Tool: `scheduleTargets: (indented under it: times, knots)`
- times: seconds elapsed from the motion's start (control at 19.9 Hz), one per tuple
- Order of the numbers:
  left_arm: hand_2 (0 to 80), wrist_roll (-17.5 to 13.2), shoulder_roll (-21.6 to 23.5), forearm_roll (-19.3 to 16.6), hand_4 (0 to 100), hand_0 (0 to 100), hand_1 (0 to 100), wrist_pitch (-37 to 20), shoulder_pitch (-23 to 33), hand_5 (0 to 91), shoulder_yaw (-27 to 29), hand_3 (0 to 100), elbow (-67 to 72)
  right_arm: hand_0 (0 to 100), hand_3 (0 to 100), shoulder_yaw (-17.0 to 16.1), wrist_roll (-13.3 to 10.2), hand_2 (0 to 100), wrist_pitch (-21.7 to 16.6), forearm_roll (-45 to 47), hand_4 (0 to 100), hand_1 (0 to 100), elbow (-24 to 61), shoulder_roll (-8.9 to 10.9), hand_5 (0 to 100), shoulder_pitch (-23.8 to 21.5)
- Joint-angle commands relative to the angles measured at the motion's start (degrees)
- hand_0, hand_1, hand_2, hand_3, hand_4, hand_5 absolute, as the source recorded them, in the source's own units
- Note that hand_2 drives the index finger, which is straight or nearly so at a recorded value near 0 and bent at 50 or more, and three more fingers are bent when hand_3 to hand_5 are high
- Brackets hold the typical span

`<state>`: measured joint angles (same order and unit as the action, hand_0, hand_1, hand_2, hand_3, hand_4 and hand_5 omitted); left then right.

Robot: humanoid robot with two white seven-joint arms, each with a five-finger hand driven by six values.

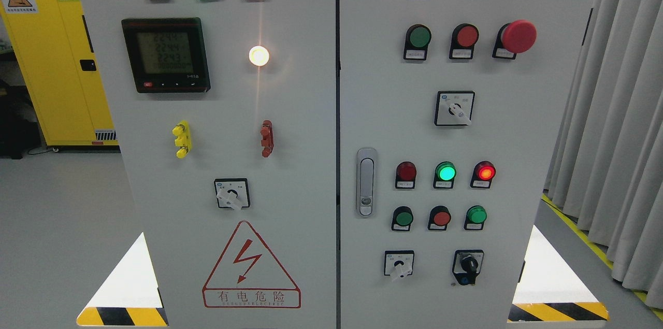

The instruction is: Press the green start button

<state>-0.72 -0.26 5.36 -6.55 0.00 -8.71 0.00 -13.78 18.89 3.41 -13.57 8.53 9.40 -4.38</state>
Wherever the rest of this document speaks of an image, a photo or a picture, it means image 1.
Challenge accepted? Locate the yellow safety storage cabinet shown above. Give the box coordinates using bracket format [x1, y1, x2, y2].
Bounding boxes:
[2, 0, 118, 148]

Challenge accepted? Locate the yellow terminal connector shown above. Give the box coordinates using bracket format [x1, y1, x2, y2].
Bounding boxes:
[172, 120, 192, 159]

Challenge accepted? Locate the upper green push button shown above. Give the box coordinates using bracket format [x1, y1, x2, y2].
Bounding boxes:
[403, 24, 432, 61]

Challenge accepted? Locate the red indicator light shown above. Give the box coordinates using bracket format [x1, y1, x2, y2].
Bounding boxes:
[395, 161, 417, 190]
[470, 161, 496, 188]

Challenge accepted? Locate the red high voltage warning sticker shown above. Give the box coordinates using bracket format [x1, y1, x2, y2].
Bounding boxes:
[202, 221, 301, 309]

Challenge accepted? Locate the white lit indicator light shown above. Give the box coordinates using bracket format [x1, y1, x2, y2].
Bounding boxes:
[248, 45, 270, 67]

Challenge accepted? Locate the left panel rotary selector switch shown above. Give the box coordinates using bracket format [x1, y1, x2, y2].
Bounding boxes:
[214, 178, 251, 210]

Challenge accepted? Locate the silver cabinet door handle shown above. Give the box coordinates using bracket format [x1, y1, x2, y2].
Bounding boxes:
[356, 148, 378, 217]

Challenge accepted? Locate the lower left red indicator light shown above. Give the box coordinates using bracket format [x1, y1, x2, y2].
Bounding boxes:
[395, 161, 417, 190]

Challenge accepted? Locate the lower green start button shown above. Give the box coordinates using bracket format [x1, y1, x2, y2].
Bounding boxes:
[391, 206, 414, 232]

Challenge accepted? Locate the lower right green button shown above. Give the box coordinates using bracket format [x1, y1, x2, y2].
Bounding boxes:
[464, 205, 487, 231]

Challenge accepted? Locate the upper right rotary selector switch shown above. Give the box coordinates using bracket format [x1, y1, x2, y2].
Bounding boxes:
[434, 91, 475, 126]

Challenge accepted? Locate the upper red push button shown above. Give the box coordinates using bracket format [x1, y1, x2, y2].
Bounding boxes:
[449, 23, 479, 60]

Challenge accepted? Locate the grey electrical control cabinet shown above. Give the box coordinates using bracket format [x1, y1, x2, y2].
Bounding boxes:
[82, 0, 607, 328]

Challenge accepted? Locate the lower right red indicator light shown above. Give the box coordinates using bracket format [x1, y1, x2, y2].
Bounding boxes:
[470, 161, 496, 188]

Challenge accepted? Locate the red terminal connector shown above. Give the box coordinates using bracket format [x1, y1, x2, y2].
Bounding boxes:
[259, 120, 275, 158]

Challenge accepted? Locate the grey curtain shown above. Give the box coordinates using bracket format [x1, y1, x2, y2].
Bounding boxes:
[545, 0, 662, 308]

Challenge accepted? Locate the red mushroom emergency stop button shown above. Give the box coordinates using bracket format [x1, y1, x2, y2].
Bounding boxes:
[491, 20, 538, 60]

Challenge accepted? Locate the black digital power meter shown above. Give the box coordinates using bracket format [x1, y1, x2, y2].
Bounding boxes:
[122, 17, 211, 93]

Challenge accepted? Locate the bottom white rotary selector switch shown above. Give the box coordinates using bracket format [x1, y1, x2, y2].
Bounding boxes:
[383, 250, 415, 281]

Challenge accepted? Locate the black key selector switch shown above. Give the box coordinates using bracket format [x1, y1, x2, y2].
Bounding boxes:
[452, 250, 484, 285]

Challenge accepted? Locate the lower red stop button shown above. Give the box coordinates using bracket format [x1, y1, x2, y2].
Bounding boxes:
[428, 206, 451, 231]

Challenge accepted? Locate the lower middle green indicator light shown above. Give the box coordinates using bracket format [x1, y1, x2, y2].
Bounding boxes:
[433, 161, 457, 189]

